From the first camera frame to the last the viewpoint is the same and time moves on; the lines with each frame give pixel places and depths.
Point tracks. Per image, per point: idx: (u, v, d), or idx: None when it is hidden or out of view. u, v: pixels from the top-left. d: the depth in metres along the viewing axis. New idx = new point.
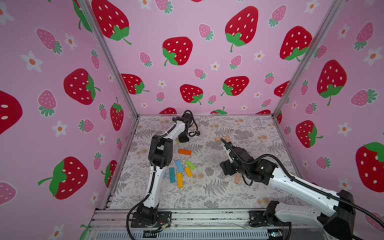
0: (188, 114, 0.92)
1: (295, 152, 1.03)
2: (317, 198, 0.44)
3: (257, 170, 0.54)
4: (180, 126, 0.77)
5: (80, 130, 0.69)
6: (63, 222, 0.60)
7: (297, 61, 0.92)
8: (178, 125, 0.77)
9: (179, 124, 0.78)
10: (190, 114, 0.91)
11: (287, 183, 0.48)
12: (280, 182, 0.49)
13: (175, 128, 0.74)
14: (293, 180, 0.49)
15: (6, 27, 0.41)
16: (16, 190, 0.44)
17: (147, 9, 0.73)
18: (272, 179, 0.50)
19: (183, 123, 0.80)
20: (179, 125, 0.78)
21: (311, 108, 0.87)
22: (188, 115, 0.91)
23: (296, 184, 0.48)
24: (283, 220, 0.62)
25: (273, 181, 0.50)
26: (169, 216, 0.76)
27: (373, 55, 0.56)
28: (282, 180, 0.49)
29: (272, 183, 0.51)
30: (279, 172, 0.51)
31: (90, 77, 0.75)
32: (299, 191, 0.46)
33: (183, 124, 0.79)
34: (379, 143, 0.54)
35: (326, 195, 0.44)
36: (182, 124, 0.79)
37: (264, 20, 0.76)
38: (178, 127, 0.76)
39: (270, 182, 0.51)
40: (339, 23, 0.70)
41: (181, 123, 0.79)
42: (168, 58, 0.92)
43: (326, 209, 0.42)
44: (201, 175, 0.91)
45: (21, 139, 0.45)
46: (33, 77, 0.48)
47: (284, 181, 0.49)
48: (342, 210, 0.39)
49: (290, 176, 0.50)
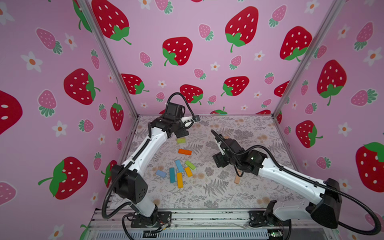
0: (172, 106, 0.61)
1: (294, 152, 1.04)
2: (304, 187, 0.44)
3: (248, 160, 0.54)
4: (157, 140, 0.53)
5: (80, 130, 0.69)
6: (63, 223, 0.60)
7: (297, 61, 0.92)
8: (157, 137, 0.53)
9: (156, 136, 0.54)
10: (174, 104, 0.61)
11: (277, 173, 0.49)
12: (269, 172, 0.49)
13: (149, 143, 0.51)
14: (281, 170, 0.49)
15: (6, 27, 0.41)
16: (16, 190, 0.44)
17: (146, 9, 0.73)
18: (262, 169, 0.50)
19: (162, 132, 0.55)
20: (157, 137, 0.53)
21: (311, 108, 0.87)
22: (171, 109, 0.61)
23: (284, 173, 0.48)
24: (282, 220, 0.62)
25: (262, 171, 0.50)
26: (169, 216, 0.76)
27: (373, 55, 0.56)
28: (271, 170, 0.49)
29: (262, 174, 0.50)
30: (269, 162, 0.52)
31: (90, 77, 0.75)
32: (287, 180, 0.46)
33: (162, 133, 0.54)
34: (379, 143, 0.54)
35: (313, 184, 0.44)
36: (160, 134, 0.54)
37: (264, 20, 0.76)
38: (154, 142, 0.52)
39: (260, 172, 0.50)
40: (339, 23, 0.70)
41: (159, 133, 0.54)
42: (168, 58, 0.92)
43: (313, 197, 0.43)
44: (201, 175, 0.91)
45: (22, 139, 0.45)
46: (32, 76, 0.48)
47: (272, 171, 0.49)
48: (328, 197, 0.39)
49: (278, 166, 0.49)
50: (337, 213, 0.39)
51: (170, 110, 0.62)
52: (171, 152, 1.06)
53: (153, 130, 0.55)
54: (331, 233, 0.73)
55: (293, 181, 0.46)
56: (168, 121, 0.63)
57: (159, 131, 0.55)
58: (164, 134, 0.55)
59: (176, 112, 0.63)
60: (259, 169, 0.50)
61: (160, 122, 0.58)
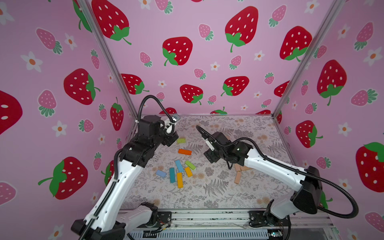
0: (144, 124, 0.45)
1: (295, 152, 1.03)
2: (286, 175, 0.46)
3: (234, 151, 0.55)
4: (126, 180, 0.42)
5: (80, 129, 0.69)
6: (63, 223, 0.60)
7: (297, 61, 0.92)
8: (126, 176, 0.42)
9: (125, 174, 0.42)
10: (146, 122, 0.46)
11: (261, 162, 0.50)
12: (253, 162, 0.50)
13: (117, 187, 0.41)
14: (265, 159, 0.50)
15: (6, 27, 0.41)
16: (16, 190, 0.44)
17: (146, 9, 0.73)
18: (247, 158, 0.52)
19: (134, 167, 0.43)
20: (126, 176, 0.42)
21: (311, 108, 0.87)
22: (144, 129, 0.46)
23: (267, 162, 0.49)
24: (280, 218, 0.62)
25: (247, 161, 0.51)
26: (169, 216, 0.76)
27: (373, 55, 0.56)
28: (255, 160, 0.51)
29: (248, 163, 0.51)
30: (254, 152, 0.53)
31: (90, 77, 0.75)
32: (270, 169, 0.48)
33: (134, 168, 0.43)
34: (379, 143, 0.54)
35: (294, 171, 0.46)
36: (131, 170, 0.43)
37: (264, 20, 0.76)
38: (121, 185, 0.41)
39: (246, 162, 0.51)
40: (339, 22, 0.72)
41: (129, 169, 0.43)
42: (168, 58, 0.92)
43: (294, 184, 0.44)
44: (201, 175, 0.91)
45: (22, 139, 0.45)
46: (32, 76, 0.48)
47: (257, 160, 0.50)
48: (308, 184, 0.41)
49: (262, 155, 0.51)
50: (317, 199, 0.42)
51: (144, 130, 0.47)
52: (171, 152, 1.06)
53: (122, 165, 0.44)
54: (331, 233, 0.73)
55: (277, 169, 0.47)
56: (141, 147, 0.46)
57: (129, 166, 0.43)
58: (137, 168, 0.44)
59: (151, 132, 0.49)
60: (245, 159, 0.52)
61: (132, 151, 0.45)
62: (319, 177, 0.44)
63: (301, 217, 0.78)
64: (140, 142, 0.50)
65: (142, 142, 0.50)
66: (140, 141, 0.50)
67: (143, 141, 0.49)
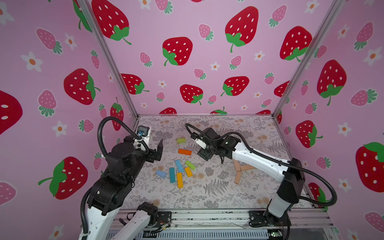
0: (112, 161, 0.37)
1: (294, 152, 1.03)
2: (270, 166, 0.48)
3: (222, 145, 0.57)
4: (98, 230, 0.37)
5: (80, 129, 0.69)
6: (63, 223, 0.60)
7: (297, 61, 0.92)
8: (97, 226, 0.37)
9: (97, 224, 0.37)
10: (115, 158, 0.37)
11: (247, 155, 0.52)
12: (240, 155, 0.53)
13: (90, 237, 0.37)
14: (252, 152, 0.53)
15: (6, 27, 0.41)
16: (16, 190, 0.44)
17: (146, 9, 0.73)
18: (235, 151, 0.54)
19: (104, 216, 0.37)
20: (97, 227, 0.37)
21: (311, 108, 0.87)
22: (113, 166, 0.38)
23: (254, 155, 0.51)
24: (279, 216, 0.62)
25: (235, 154, 0.53)
26: (170, 216, 0.76)
27: (374, 55, 0.56)
28: (242, 152, 0.53)
29: (234, 156, 0.53)
30: (241, 146, 0.55)
31: (90, 77, 0.75)
32: (255, 161, 0.50)
33: (104, 217, 0.37)
34: (379, 143, 0.54)
35: (277, 163, 0.48)
36: (101, 220, 0.37)
37: (264, 20, 0.76)
38: (94, 235, 0.37)
39: (233, 155, 0.53)
40: (339, 22, 0.72)
41: (99, 220, 0.37)
42: (168, 58, 0.92)
43: (278, 175, 0.46)
44: (201, 175, 0.91)
45: (23, 139, 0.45)
46: (32, 76, 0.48)
47: (244, 153, 0.53)
48: (289, 174, 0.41)
49: (249, 147, 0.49)
50: (298, 188, 0.44)
51: (113, 167, 0.39)
52: (171, 152, 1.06)
53: (91, 214, 0.38)
54: (331, 233, 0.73)
55: (262, 161, 0.49)
56: (111, 186, 0.39)
57: (99, 214, 0.37)
58: (110, 213, 0.38)
59: (122, 168, 0.40)
60: (233, 152, 0.54)
61: (101, 195, 0.38)
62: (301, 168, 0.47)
63: (301, 217, 0.78)
64: (112, 179, 0.41)
65: (113, 180, 0.41)
66: (113, 178, 0.42)
67: (115, 178, 0.43)
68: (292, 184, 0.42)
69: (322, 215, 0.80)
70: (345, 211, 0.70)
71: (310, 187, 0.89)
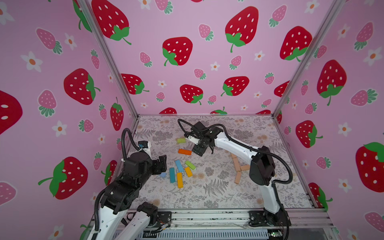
0: (130, 165, 0.45)
1: (295, 152, 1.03)
2: (242, 151, 0.56)
3: (207, 134, 0.66)
4: (108, 229, 0.41)
5: (80, 129, 0.69)
6: (63, 222, 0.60)
7: (297, 61, 0.92)
8: (108, 224, 0.41)
9: (107, 222, 0.41)
10: (133, 162, 0.45)
11: (226, 141, 0.61)
12: (221, 141, 0.61)
13: (99, 236, 0.40)
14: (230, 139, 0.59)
15: (6, 27, 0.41)
16: (16, 190, 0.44)
17: (146, 9, 0.73)
18: (217, 139, 0.62)
19: (115, 215, 0.41)
20: (107, 225, 0.41)
21: (311, 108, 0.87)
22: (130, 169, 0.46)
23: (230, 142, 0.60)
24: (274, 212, 0.63)
25: (217, 141, 0.62)
26: (169, 216, 0.76)
27: (373, 55, 0.56)
28: (222, 139, 0.62)
29: (217, 143, 0.62)
30: (222, 134, 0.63)
31: (90, 77, 0.75)
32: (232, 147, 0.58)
33: (115, 216, 0.41)
34: (379, 143, 0.54)
35: (249, 148, 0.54)
36: (112, 218, 0.41)
37: (264, 21, 0.76)
38: (103, 234, 0.40)
39: (215, 142, 0.62)
40: (339, 22, 0.72)
41: (110, 218, 0.41)
42: (168, 58, 0.92)
43: (247, 158, 0.54)
44: (201, 175, 0.91)
45: (22, 139, 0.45)
46: (32, 76, 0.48)
47: (223, 140, 0.62)
48: (257, 158, 0.54)
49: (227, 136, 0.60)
50: (264, 170, 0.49)
51: (129, 171, 0.46)
52: (171, 152, 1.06)
53: (103, 212, 0.42)
54: (331, 233, 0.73)
55: (236, 147, 0.58)
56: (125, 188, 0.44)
57: (110, 213, 0.41)
58: (119, 212, 0.42)
59: (136, 172, 0.47)
60: (215, 139, 0.63)
61: (114, 196, 0.43)
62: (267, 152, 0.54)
63: (301, 217, 0.78)
64: (125, 183, 0.49)
65: (126, 183, 0.48)
66: (125, 181, 0.48)
67: (128, 180, 0.48)
68: (257, 166, 0.50)
69: (322, 215, 0.78)
70: (345, 211, 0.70)
71: (310, 187, 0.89)
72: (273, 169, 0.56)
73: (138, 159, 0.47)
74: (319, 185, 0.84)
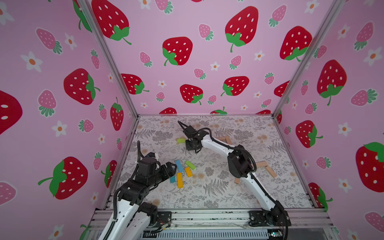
0: (143, 166, 0.55)
1: (295, 152, 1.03)
2: (222, 149, 0.67)
3: (196, 136, 0.78)
4: (124, 219, 0.46)
5: (80, 129, 0.69)
6: (63, 223, 0.60)
7: (297, 61, 0.92)
8: (124, 215, 0.47)
9: (124, 213, 0.47)
10: (146, 163, 0.54)
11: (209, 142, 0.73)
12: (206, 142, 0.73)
13: (116, 225, 0.45)
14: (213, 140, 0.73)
15: (6, 27, 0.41)
16: (16, 190, 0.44)
17: (147, 9, 0.73)
18: (203, 140, 0.75)
19: (131, 206, 0.48)
20: (124, 215, 0.47)
21: (311, 108, 0.87)
22: (142, 169, 0.55)
23: (213, 142, 0.72)
24: (272, 210, 0.65)
25: (203, 142, 0.74)
26: (169, 216, 0.76)
27: (373, 55, 0.56)
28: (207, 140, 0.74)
29: (204, 144, 0.73)
30: (207, 136, 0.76)
31: (90, 77, 0.75)
32: (213, 146, 0.70)
33: (131, 207, 0.48)
34: (379, 143, 0.54)
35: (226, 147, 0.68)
36: (129, 208, 0.48)
37: (264, 21, 0.76)
38: (120, 224, 0.45)
39: (202, 143, 0.74)
40: (339, 22, 0.72)
41: (127, 208, 0.48)
42: (168, 58, 0.92)
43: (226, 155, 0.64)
44: (201, 175, 0.91)
45: (21, 139, 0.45)
46: (33, 77, 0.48)
47: (208, 141, 0.74)
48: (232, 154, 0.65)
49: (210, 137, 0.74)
50: (239, 165, 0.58)
51: (142, 171, 0.55)
52: (171, 152, 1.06)
53: (120, 204, 0.48)
54: (331, 233, 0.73)
55: (217, 146, 0.69)
56: (138, 186, 0.52)
57: (127, 204, 0.48)
58: (135, 205, 0.49)
59: (149, 172, 0.57)
60: (202, 140, 0.75)
61: (130, 192, 0.51)
62: (237, 148, 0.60)
63: (301, 217, 0.78)
64: (138, 182, 0.57)
65: (139, 181, 0.56)
66: (138, 181, 0.56)
67: (140, 180, 0.56)
68: (232, 161, 0.61)
69: (322, 215, 0.78)
70: (345, 211, 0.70)
71: (310, 187, 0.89)
72: (249, 164, 0.67)
73: (149, 160, 0.57)
74: (319, 185, 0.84)
